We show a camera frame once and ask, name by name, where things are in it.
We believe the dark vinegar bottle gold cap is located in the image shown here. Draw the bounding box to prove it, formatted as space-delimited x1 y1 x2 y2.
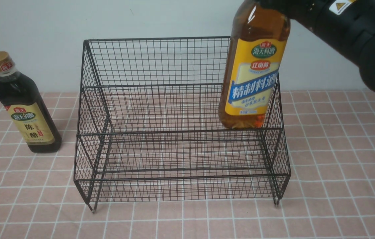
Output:
0 51 62 153

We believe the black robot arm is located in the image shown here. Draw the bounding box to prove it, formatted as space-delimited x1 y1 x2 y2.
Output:
260 0 375 92

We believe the black wire mesh shelf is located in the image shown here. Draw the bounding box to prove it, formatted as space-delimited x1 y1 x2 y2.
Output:
74 36 292 213

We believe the pink checkered tablecloth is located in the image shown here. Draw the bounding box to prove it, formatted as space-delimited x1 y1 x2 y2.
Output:
0 91 375 239

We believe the amber cooking wine bottle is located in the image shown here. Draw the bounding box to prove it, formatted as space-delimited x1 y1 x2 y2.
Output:
218 0 291 129

